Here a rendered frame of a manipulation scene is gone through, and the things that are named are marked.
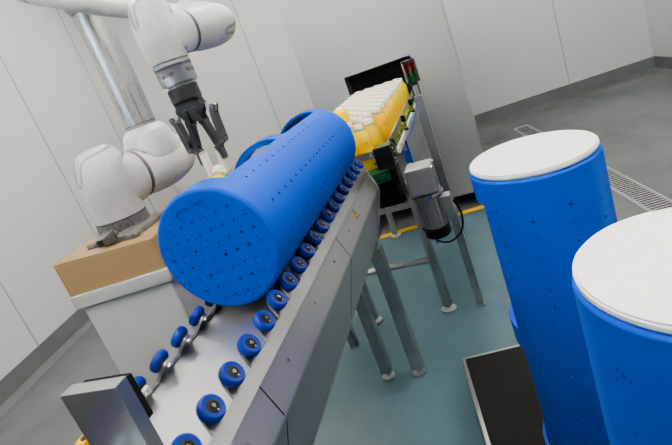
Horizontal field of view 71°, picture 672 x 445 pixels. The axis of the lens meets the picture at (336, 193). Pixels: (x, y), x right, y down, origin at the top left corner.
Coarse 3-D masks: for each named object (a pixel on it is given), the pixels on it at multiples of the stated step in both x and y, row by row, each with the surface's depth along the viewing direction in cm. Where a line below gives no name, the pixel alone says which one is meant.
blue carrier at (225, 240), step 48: (288, 144) 130; (336, 144) 154; (192, 192) 98; (240, 192) 97; (288, 192) 110; (192, 240) 102; (240, 240) 99; (288, 240) 103; (192, 288) 106; (240, 288) 103
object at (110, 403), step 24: (72, 384) 68; (96, 384) 66; (120, 384) 64; (72, 408) 67; (96, 408) 65; (120, 408) 64; (144, 408) 68; (96, 432) 67; (120, 432) 66; (144, 432) 66
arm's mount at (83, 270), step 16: (128, 240) 138; (144, 240) 133; (80, 256) 137; (96, 256) 135; (112, 256) 135; (128, 256) 134; (144, 256) 134; (160, 256) 134; (64, 272) 137; (80, 272) 137; (96, 272) 137; (112, 272) 136; (128, 272) 136; (144, 272) 136; (80, 288) 139; (96, 288) 138
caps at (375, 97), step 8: (392, 80) 329; (400, 80) 321; (368, 88) 335; (376, 88) 314; (384, 88) 301; (392, 88) 278; (352, 96) 326; (360, 96) 312; (368, 96) 283; (376, 96) 267; (384, 96) 254; (344, 104) 287; (352, 104) 272; (360, 104) 258; (368, 104) 246; (376, 104) 238; (352, 112) 238; (360, 112) 230; (368, 112) 218; (376, 112) 221; (352, 120) 218
